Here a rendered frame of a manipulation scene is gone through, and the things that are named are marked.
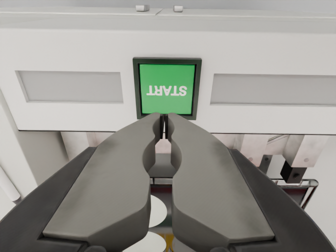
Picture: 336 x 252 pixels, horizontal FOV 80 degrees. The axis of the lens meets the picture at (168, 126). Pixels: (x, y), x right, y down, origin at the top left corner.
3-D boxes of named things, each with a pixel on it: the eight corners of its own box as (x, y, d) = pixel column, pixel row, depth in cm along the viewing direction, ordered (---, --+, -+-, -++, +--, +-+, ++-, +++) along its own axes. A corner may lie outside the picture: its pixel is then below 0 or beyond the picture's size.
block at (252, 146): (252, 154, 32) (260, 167, 29) (231, 154, 32) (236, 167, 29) (266, 109, 28) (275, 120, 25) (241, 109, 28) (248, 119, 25)
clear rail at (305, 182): (313, 182, 34) (318, 189, 33) (89, 180, 34) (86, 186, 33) (316, 176, 33) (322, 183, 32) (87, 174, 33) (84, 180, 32)
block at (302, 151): (303, 155, 32) (314, 168, 29) (281, 155, 32) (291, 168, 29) (323, 110, 28) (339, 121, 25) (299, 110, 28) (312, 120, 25)
